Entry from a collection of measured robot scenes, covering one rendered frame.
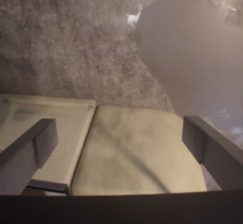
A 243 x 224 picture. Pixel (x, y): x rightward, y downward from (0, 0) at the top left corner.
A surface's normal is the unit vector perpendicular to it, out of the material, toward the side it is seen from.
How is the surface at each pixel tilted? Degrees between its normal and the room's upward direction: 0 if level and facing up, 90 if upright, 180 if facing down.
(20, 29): 0
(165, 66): 0
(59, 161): 90
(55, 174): 90
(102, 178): 90
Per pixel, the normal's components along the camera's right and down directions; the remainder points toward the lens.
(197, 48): -0.11, 0.62
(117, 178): 0.00, -0.78
